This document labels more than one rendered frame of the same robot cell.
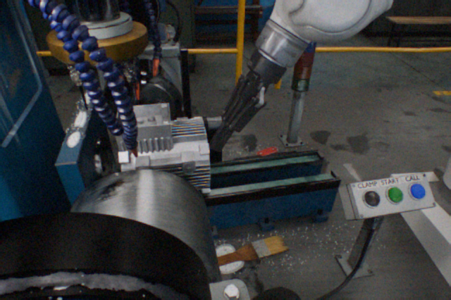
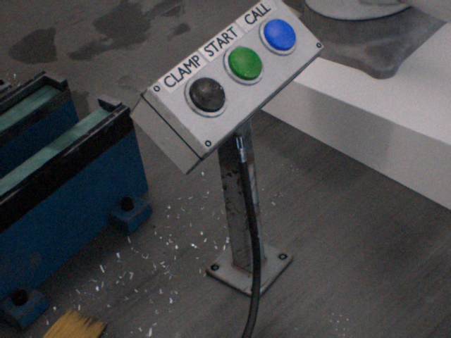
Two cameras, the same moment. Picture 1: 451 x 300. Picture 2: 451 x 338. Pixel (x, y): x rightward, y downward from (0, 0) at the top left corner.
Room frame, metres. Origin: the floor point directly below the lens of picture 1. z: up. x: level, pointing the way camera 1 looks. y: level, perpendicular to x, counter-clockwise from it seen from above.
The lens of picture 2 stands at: (0.03, -0.02, 1.41)
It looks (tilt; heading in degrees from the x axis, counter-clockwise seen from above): 41 degrees down; 324
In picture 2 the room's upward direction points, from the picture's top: 8 degrees counter-clockwise
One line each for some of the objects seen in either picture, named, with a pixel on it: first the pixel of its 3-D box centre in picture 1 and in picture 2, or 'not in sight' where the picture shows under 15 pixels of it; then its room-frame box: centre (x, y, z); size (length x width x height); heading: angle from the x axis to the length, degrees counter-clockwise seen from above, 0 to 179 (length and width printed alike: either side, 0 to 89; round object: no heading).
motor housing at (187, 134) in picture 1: (166, 158); not in sight; (0.61, 0.13, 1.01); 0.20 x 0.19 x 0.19; 100
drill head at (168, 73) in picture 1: (143, 94); not in sight; (0.92, 0.25, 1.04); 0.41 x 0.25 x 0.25; 11
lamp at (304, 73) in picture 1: (302, 69); not in sight; (1.00, -0.28, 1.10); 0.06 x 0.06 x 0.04
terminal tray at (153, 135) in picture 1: (145, 128); not in sight; (0.60, 0.17, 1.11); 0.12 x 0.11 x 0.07; 100
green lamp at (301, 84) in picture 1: (300, 82); not in sight; (1.00, -0.28, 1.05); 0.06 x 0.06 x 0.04
